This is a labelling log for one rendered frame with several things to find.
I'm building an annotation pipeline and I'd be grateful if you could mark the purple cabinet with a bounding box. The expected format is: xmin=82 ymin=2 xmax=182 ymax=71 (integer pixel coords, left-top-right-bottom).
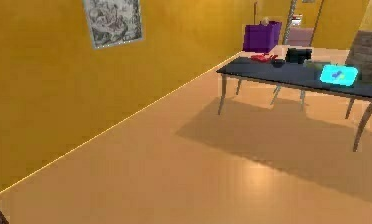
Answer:
xmin=242 ymin=21 xmax=283 ymax=54

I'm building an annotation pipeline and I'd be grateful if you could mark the black box appliance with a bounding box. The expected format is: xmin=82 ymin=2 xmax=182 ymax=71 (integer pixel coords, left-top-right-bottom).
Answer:
xmin=285 ymin=47 xmax=313 ymax=65

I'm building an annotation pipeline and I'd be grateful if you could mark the red flat object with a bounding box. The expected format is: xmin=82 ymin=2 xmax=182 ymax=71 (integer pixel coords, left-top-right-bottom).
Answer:
xmin=250 ymin=53 xmax=279 ymax=63

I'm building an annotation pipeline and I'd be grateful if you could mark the grey framed wall picture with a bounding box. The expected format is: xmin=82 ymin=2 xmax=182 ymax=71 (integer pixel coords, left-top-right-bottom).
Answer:
xmin=82 ymin=0 xmax=144 ymax=50

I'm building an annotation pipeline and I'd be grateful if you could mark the grey brown woven chair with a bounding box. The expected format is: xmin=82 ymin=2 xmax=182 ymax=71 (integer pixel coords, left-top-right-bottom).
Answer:
xmin=344 ymin=29 xmax=372 ymax=120

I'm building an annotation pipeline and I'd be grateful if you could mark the grey green flat object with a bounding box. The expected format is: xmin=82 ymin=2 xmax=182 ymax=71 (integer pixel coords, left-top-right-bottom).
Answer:
xmin=303 ymin=59 xmax=332 ymax=72

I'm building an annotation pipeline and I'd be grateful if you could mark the dark blue dining table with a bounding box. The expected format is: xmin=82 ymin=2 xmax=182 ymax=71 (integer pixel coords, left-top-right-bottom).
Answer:
xmin=216 ymin=56 xmax=372 ymax=153

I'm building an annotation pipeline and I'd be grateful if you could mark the cyan laptop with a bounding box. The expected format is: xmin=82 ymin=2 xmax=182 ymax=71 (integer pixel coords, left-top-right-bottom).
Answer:
xmin=319 ymin=64 xmax=359 ymax=88

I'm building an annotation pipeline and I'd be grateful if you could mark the grey leaning ladder shelf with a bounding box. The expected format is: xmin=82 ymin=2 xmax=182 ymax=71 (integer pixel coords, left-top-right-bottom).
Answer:
xmin=282 ymin=0 xmax=326 ymax=48

